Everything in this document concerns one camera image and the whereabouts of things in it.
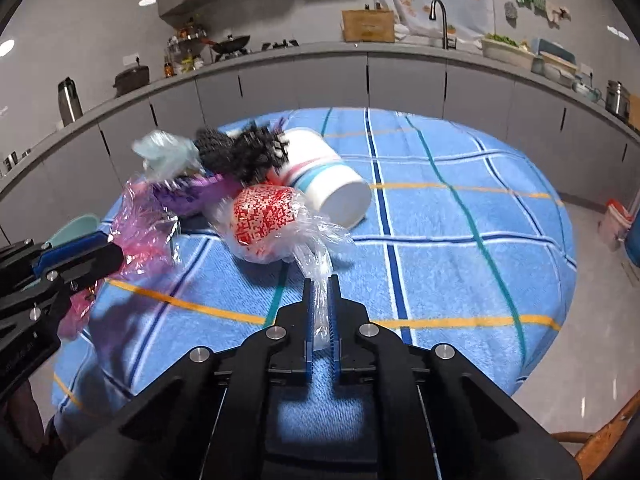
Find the black kitchen faucet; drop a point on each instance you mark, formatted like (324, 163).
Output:
(444, 20)

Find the steel thermos jug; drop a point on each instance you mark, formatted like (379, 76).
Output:
(69, 102)

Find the black foam net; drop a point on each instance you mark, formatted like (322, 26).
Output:
(250, 152)

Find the wooden box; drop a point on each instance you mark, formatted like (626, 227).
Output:
(368, 25)

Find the grey hanging scrubber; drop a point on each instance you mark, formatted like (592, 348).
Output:
(510, 11)

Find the pale green plastic bag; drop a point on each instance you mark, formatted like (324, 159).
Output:
(165, 152)

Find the blue plaid blanket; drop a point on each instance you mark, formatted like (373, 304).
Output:
(450, 240)

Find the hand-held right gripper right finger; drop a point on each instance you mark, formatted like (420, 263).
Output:
(337, 365)

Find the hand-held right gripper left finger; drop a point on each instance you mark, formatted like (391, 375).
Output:
(308, 340)

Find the white striped plastic jar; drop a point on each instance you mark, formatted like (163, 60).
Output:
(330, 180)

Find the red and white floor bin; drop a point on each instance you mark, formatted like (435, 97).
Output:
(614, 225)

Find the white basin with vegetables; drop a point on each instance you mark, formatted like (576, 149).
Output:
(505, 51)

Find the beige hanging cloth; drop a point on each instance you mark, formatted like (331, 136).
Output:
(557, 11)

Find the black gas stove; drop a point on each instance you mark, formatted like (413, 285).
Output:
(280, 45)

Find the blue lidded plastic container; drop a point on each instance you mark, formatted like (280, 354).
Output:
(555, 57)

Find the metal spice rack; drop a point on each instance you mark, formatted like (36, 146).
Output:
(186, 52)

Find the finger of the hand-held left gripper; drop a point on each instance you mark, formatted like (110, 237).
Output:
(65, 252)
(95, 265)

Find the clear glass container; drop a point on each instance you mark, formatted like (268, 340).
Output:
(587, 91)

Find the purple plastic bag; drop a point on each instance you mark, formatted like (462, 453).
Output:
(185, 197)

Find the white wall socket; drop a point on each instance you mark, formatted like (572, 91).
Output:
(131, 59)

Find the black wok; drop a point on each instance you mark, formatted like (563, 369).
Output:
(231, 43)

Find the grey kitchen counter cabinets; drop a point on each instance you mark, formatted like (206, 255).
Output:
(300, 80)

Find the dark rice cooker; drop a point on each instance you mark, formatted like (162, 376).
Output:
(132, 81)

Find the dark red cloth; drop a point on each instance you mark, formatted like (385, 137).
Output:
(25, 425)

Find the steel pot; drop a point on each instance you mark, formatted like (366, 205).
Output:
(618, 97)

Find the wooden chair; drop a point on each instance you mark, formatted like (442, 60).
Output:
(600, 445)

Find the pink cellophane wrap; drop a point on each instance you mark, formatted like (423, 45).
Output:
(145, 230)

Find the red patterned item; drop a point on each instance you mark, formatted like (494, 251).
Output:
(260, 220)

